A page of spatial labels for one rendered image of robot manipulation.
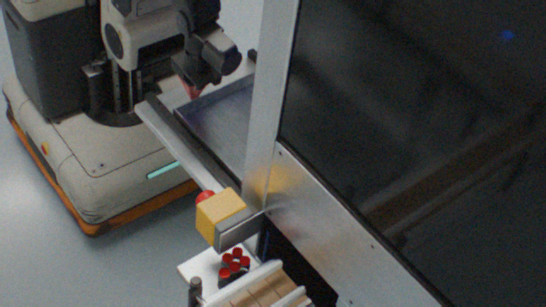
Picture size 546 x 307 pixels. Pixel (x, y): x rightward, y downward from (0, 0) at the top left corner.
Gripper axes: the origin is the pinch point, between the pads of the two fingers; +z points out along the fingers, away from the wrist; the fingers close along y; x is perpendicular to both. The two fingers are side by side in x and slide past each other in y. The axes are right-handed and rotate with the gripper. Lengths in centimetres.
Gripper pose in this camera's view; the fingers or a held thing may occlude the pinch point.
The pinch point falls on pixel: (194, 96)
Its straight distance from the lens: 152.2
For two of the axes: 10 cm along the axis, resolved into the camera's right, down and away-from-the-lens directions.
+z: -1.4, 6.4, 7.5
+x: 7.8, -4.0, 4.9
